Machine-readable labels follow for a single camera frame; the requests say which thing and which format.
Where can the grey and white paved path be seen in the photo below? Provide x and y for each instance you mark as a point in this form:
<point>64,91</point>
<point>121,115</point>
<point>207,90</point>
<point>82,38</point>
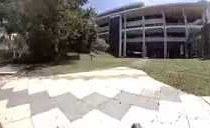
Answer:
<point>103,96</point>

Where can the grey multi-storey building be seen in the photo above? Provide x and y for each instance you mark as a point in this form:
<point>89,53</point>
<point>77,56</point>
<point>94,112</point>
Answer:
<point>153,30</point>

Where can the robot's own part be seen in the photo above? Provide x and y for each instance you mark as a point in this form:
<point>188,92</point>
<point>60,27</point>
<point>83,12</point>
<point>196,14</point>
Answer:
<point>136,125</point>

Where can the large leafy tree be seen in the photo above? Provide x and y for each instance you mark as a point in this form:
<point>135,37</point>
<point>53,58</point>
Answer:
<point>43,26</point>

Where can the grass lawn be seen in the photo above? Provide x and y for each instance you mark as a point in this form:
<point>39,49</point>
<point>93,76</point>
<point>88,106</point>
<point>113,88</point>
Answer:
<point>179,73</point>

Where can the small post in grass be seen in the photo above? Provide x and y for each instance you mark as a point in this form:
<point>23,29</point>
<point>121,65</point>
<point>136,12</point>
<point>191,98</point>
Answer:
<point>91,56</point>

